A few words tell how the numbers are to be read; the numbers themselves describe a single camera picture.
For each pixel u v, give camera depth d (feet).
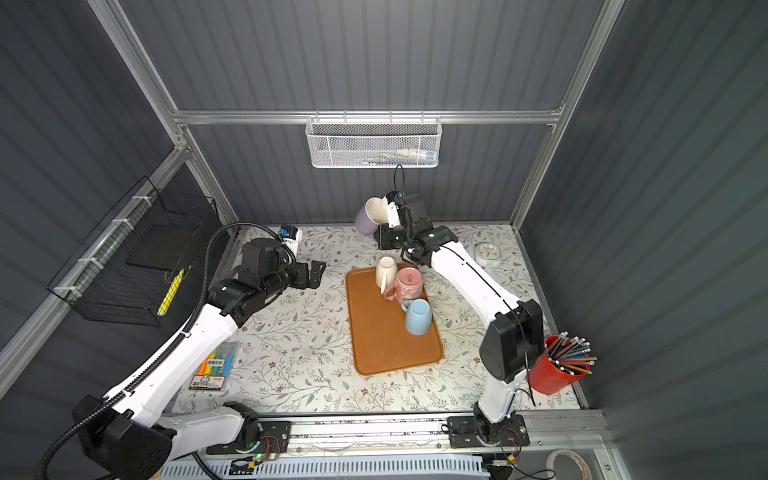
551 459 2.28
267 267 1.92
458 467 2.32
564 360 2.43
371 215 2.54
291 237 2.15
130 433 1.22
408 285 2.93
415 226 2.03
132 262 2.40
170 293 2.26
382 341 2.98
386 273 3.15
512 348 1.51
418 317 2.78
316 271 2.26
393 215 2.37
